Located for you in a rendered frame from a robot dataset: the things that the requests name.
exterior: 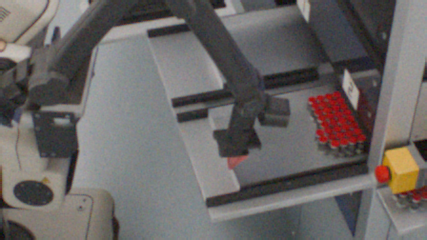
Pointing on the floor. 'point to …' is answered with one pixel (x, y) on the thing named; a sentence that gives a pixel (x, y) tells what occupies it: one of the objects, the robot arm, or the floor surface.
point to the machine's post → (395, 107)
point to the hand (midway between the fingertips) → (230, 165)
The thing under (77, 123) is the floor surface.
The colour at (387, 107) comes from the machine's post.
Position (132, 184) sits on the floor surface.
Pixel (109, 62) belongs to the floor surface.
